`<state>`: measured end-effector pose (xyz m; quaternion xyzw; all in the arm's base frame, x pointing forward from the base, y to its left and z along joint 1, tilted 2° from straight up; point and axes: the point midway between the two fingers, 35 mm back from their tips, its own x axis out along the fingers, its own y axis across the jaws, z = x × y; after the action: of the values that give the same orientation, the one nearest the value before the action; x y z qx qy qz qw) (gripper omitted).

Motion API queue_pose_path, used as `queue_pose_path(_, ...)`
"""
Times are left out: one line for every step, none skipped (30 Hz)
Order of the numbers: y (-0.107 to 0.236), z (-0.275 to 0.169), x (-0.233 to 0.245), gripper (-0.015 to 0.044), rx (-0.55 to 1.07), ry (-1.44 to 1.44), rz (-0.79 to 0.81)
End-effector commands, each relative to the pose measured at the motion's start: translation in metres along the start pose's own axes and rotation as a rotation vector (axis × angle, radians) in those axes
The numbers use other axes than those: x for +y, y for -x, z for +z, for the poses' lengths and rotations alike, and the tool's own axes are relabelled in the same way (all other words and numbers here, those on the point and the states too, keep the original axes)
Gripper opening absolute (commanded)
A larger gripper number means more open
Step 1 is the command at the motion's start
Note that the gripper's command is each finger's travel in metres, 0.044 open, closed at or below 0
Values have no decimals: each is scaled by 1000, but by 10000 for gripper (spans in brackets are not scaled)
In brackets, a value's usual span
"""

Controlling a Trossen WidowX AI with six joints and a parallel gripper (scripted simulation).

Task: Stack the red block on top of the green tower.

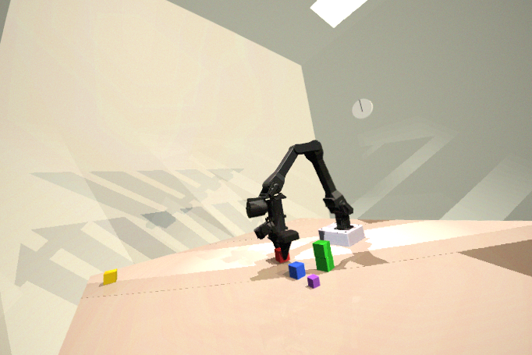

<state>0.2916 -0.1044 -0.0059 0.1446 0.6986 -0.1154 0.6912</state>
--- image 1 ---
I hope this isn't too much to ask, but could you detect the blue block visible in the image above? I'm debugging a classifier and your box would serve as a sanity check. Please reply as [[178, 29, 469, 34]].
[[289, 261, 306, 280]]

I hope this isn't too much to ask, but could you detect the green block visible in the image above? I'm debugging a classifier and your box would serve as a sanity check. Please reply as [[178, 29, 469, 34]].
[[312, 240, 332, 258], [315, 254, 335, 272]]

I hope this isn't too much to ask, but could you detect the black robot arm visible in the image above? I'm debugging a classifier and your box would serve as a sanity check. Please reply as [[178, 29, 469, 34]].
[[246, 140, 354, 240]]

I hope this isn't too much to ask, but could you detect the small purple block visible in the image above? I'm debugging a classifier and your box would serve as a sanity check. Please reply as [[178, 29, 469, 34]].
[[307, 275, 321, 289]]

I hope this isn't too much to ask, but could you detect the small yellow block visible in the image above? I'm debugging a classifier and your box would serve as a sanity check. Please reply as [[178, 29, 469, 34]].
[[103, 269, 118, 285]]

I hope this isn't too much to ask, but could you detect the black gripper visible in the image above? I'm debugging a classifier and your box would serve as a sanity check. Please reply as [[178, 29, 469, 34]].
[[267, 212, 300, 261]]

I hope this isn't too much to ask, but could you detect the red block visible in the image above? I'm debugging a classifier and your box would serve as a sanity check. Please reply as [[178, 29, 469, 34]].
[[275, 247, 290, 263]]

